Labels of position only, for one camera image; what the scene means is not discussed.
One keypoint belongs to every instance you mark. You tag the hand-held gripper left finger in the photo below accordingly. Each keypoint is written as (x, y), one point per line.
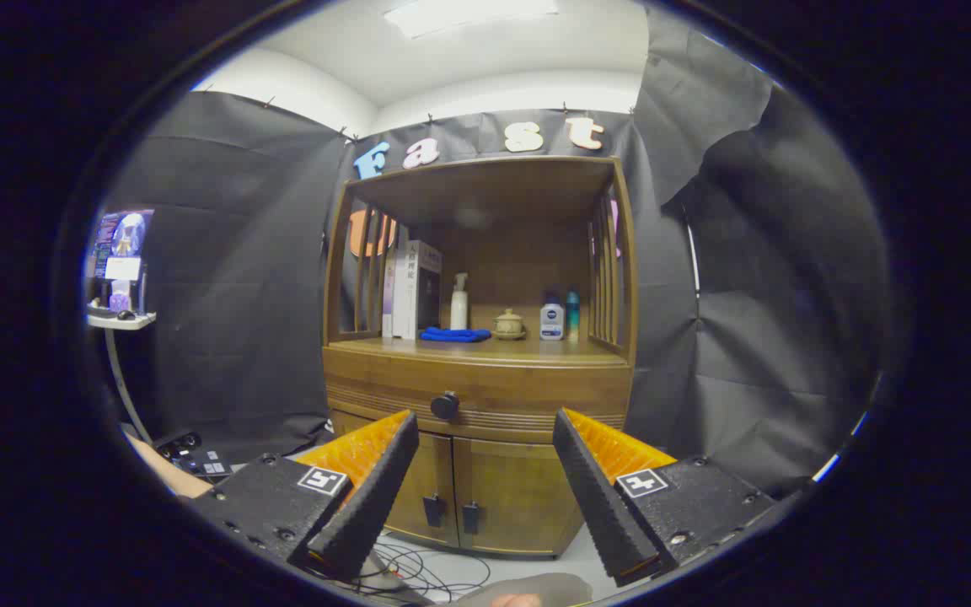
(367, 506)

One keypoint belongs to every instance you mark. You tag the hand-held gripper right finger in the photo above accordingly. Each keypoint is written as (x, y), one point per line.
(608, 506)

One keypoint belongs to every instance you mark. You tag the wooden drawer with black knob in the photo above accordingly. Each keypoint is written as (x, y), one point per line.
(519, 384)

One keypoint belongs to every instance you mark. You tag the wooden cabinet door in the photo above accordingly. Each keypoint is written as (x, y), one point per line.
(431, 472)
(511, 497)

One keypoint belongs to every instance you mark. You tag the wooden countertop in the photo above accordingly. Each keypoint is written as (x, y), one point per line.
(494, 347)

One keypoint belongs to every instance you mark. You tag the wooden cabinet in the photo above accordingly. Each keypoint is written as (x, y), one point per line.
(485, 185)

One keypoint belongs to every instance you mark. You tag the black controller box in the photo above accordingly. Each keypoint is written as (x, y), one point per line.
(199, 462)

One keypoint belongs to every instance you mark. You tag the blue folded cloth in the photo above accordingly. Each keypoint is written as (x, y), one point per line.
(452, 335)

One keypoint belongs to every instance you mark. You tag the slim teal bottle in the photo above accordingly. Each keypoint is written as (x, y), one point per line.
(572, 316)

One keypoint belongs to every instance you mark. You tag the white lotion bottle blue cap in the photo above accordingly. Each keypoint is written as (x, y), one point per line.
(551, 320)

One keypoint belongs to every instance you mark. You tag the beige lidded teacup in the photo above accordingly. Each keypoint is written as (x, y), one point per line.
(508, 324)

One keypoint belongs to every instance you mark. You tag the thin lilac book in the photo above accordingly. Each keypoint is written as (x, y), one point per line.
(388, 295)

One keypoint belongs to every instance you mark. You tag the thick white book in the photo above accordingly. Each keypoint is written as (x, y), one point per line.
(405, 295)

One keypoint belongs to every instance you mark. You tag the white pump bottle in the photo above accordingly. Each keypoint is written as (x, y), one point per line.
(458, 312)

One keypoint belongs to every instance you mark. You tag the white stand shelf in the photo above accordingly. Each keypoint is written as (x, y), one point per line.
(123, 323)

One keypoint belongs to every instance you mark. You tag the computer monitor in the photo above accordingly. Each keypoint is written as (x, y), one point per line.
(123, 240)

